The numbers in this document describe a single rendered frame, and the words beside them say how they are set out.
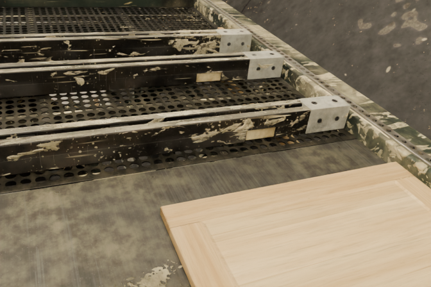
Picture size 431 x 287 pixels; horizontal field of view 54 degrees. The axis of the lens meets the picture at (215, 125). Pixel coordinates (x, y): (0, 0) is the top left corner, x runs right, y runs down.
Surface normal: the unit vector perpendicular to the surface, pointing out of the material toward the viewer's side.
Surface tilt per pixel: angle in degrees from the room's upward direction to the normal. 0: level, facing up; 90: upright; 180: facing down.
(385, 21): 0
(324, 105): 50
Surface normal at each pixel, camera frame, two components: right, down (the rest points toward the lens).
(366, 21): -0.64, -0.47
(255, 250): 0.11, -0.86
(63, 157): 0.39, 0.50
